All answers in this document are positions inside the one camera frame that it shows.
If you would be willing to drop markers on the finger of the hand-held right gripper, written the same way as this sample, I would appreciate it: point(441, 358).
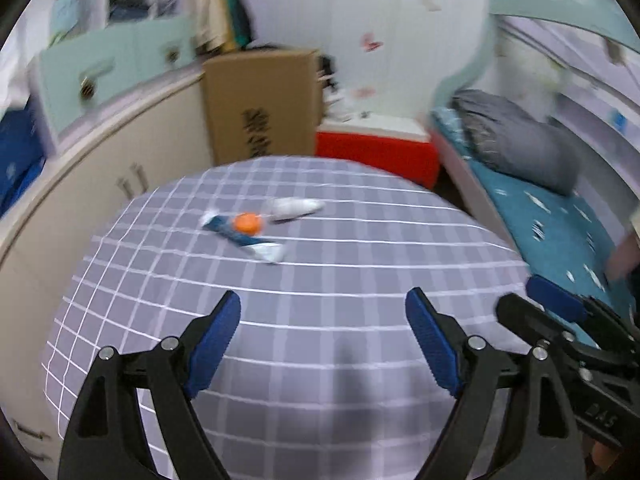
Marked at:
point(555, 295)
point(530, 317)

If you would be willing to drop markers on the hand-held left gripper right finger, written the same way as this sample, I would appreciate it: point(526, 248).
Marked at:
point(432, 340)

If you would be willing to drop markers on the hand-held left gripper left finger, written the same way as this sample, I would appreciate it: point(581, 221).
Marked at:
point(215, 345)

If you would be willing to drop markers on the blue and white wrapper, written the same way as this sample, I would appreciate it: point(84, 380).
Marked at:
point(250, 245)

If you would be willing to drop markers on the teal printed bed sheet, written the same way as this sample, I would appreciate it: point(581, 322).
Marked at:
point(540, 220)

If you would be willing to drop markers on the grey checked tablecloth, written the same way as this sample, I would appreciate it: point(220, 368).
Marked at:
point(325, 270)

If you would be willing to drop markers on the grey duvet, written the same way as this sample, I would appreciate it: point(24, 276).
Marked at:
point(515, 140)

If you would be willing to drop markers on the red storage box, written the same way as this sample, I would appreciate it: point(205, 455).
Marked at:
point(380, 152)

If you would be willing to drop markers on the beige low cabinet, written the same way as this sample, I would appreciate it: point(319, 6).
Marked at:
point(65, 220)

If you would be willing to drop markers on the brown cardboard box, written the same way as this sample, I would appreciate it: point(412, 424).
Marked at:
point(260, 105)

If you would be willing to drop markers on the white plastic bag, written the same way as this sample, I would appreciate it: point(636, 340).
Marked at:
point(340, 102)

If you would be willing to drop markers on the blue bag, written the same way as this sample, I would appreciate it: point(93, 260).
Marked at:
point(17, 160)

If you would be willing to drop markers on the pine cone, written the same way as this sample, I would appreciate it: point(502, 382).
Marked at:
point(89, 89)
point(172, 55)

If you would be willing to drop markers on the teal drawer unit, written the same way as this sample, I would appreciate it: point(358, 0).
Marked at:
point(115, 70)

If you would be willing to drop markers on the white wardrobe with butterfly stickers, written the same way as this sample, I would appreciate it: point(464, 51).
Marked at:
point(375, 25)

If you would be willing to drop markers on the green hanging jacket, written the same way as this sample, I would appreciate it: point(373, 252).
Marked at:
point(238, 10)

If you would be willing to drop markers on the cream hanging jacket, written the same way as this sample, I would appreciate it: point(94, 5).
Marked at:
point(210, 5)

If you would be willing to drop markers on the teal bunk bed frame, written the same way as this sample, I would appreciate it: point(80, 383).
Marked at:
point(550, 0)

